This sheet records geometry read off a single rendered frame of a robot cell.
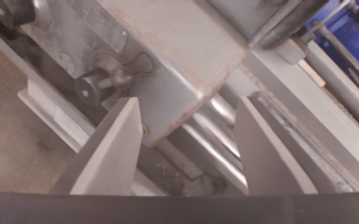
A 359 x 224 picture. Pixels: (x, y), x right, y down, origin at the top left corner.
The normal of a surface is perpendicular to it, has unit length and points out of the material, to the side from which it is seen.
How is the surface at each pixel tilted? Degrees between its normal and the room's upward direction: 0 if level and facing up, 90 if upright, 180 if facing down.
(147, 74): 90
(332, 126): 36
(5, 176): 0
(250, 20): 90
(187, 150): 0
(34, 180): 0
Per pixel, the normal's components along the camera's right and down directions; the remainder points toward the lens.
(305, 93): 0.14, -0.09
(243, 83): -0.46, 0.53
